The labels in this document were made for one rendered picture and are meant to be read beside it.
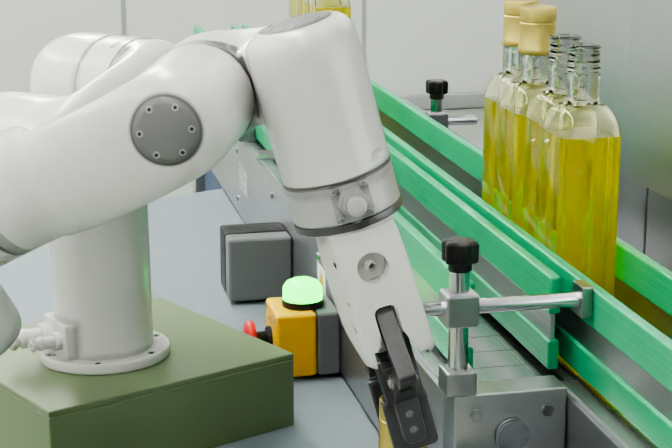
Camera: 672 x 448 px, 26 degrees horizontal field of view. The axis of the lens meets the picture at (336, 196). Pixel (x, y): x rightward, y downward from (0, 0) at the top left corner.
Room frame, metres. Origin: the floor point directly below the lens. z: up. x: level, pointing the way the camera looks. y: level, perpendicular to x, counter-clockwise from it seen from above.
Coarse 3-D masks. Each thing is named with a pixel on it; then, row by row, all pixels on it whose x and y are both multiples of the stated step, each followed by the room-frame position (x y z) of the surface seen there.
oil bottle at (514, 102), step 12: (516, 84) 1.35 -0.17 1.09; (528, 84) 1.34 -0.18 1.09; (540, 84) 1.34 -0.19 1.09; (504, 96) 1.36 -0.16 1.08; (516, 96) 1.33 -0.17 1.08; (528, 96) 1.33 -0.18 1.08; (504, 108) 1.36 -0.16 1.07; (516, 108) 1.33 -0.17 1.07; (504, 120) 1.36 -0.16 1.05; (516, 120) 1.33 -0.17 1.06; (504, 132) 1.36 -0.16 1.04; (516, 132) 1.33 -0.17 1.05; (504, 144) 1.35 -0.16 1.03; (516, 144) 1.33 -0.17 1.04; (504, 156) 1.35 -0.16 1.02; (516, 156) 1.33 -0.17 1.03; (504, 168) 1.35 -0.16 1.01; (516, 168) 1.33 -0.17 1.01; (504, 180) 1.35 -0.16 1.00; (516, 180) 1.33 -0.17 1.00; (504, 192) 1.35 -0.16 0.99; (516, 192) 1.33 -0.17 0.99; (504, 204) 1.35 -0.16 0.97; (516, 204) 1.33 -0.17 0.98; (516, 216) 1.33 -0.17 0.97
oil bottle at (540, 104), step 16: (544, 96) 1.29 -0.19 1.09; (560, 96) 1.28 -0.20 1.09; (528, 112) 1.31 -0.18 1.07; (544, 112) 1.28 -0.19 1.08; (528, 128) 1.31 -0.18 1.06; (528, 144) 1.30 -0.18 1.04; (528, 160) 1.30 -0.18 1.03; (528, 176) 1.30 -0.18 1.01; (528, 192) 1.30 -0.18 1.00; (528, 208) 1.30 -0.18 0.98; (528, 224) 1.30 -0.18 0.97
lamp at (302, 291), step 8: (288, 280) 1.50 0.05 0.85; (296, 280) 1.49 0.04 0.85; (304, 280) 1.49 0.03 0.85; (312, 280) 1.50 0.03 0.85; (288, 288) 1.49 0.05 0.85; (296, 288) 1.48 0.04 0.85; (304, 288) 1.48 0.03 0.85; (312, 288) 1.48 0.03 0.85; (320, 288) 1.49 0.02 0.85; (288, 296) 1.48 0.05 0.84; (296, 296) 1.48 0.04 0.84; (304, 296) 1.48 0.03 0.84; (312, 296) 1.48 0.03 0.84; (320, 296) 1.49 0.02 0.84; (288, 304) 1.48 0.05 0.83; (296, 304) 1.48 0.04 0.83; (304, 304) 1.48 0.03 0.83; (312, 304) 1.48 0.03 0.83; (320, 304) 1.49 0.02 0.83
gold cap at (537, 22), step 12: (528, 12) 1.34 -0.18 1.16; (540, 12) 1.34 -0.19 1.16; (552, 12) 1.34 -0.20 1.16; (528, 24) 1.34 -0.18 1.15; (540, 24) 1.34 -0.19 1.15; (552, 24) 1.34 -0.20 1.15; (528, 36) 1.34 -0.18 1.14; (540, 36) 1.34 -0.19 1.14; (528, 48) 1.34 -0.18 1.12; (540, 48) 1.34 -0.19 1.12
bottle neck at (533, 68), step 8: (528, 56) 1.35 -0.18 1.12; (536, 56) 1.34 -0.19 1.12; (544, 56) 1.34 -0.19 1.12; (528, 64) 1.35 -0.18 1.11; (536, 64) 1.34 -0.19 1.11; (544, 64) 1.34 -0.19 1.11; (528, 72) 1.35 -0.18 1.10; (536, 72) 1.34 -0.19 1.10; (544, 72) 1.34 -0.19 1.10; (528, 80) 1.34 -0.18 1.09; (536, 80) 1.34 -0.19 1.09; (544, 80) 1.34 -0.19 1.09
